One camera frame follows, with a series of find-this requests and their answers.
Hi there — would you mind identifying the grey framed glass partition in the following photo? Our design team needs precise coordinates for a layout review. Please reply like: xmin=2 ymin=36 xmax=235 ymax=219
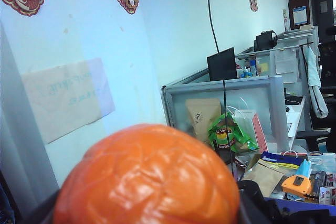
xmin=161 ymin=74 xmax=291 ymax=154

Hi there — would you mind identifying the black office chair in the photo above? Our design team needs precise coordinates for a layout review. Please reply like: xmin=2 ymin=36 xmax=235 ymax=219
xmin=296 ymin=41 xmax=336 ymax=154

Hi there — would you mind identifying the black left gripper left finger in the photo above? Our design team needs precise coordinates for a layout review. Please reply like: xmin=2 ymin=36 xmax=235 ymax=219
xmin=18 ymin=189 xmax=60 ymax=224

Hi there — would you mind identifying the brown kraft paper bag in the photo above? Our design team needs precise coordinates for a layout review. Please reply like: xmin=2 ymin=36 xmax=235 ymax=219
xmin=185 ymin=98 xmax=223 ymax=143

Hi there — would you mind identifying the black bag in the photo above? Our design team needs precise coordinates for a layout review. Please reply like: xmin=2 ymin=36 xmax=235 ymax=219
xmin=256 ymin=31 xmax=278 ymax=51

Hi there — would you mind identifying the white box red print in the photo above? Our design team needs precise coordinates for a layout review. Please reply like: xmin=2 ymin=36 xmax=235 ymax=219
xmin=319 ymin=186 xmax=336 ymax=205

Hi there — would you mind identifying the brown notice board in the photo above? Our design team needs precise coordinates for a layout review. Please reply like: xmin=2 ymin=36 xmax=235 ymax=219
xmin=288 ymin=0 xmax=312 ymax=30

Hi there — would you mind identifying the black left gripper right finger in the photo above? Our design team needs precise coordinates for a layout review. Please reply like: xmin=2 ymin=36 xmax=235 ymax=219
xmin=237 ymin=180 xmax=284 ymax=224

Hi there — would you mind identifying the white shopping bag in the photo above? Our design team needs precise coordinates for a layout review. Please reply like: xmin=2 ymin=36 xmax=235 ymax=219
xmin=225 ymin=104 xmax=269 ymax=154

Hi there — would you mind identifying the handwritten paper sheet on wall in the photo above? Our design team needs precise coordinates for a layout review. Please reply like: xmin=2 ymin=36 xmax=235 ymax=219
xmin=21 ymin=57 xmax=116 ymax=145

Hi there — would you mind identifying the orange fruit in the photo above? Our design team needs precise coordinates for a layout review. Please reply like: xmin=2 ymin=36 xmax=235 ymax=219
xmin=52 ymin=123 xmax=241 ymax=224

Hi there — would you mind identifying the flat kraft pouch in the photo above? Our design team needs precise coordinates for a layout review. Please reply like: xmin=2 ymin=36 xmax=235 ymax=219
xmin=241 ymin=166 xmax=287 ymax=198

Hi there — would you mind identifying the black cabinet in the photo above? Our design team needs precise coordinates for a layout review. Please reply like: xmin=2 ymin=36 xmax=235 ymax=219
xmin=310 ymin=0 xmax=336 ymax=36

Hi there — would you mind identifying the black monitor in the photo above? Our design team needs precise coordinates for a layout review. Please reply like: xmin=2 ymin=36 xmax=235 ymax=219
xmin=206 ymin=47 xmax=237 ymax=81

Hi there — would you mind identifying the white hanging garment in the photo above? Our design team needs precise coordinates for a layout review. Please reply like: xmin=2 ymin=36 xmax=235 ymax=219
xmin=304 ymin=45 xmax=329 ymax=119

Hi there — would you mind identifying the orange tape measure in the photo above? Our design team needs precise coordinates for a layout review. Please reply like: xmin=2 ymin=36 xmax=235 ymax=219
xmin=281 ymin=174 xmax=314 ymax=198

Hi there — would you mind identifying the green snack bag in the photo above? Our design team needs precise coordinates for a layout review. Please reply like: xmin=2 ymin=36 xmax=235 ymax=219
xmin=208 ymin=112 xmax=259 ymax=154

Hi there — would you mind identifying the blue header plastic pouch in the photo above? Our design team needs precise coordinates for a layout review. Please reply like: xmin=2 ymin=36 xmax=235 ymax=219
xmin=259 ymin=151 xmax=301 ymax=172

